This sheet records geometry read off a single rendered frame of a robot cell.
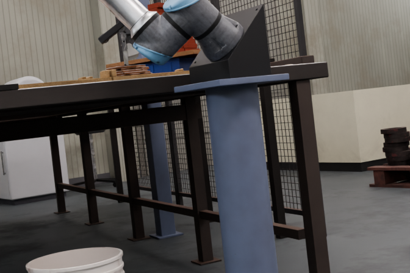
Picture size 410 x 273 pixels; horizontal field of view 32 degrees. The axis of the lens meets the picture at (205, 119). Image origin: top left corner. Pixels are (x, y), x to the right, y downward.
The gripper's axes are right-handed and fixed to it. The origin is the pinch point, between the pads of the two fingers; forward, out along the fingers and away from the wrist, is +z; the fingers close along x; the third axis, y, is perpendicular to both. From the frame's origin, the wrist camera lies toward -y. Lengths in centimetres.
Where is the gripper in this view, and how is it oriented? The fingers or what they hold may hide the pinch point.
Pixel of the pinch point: (125, 67)
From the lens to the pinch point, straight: 271.1
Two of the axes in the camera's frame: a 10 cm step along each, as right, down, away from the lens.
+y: 9.9, -1.1, 1.1
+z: 1.1, 9.9, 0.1
